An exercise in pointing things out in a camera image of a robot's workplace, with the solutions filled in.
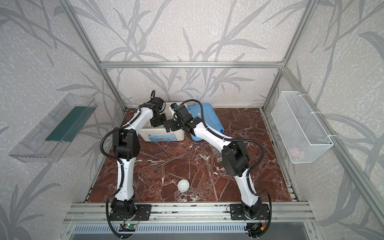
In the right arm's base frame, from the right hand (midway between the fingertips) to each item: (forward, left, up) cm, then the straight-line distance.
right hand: (171, 118), depth 89 cm
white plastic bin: (-5, +9, -10) cm, 14 cm away
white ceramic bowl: (-34, -8, -18) cm, 39 cm away
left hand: (+9, +8, -11) cm, 16 cm away
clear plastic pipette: (-28, -3, -20) cm, 34 cm away
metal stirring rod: (-18, 0, -20) cm, 26 cm away
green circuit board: (-52, +18, -20) cm, 59 cm away
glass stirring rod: (-23, -10, -19) cm, 31 cm away
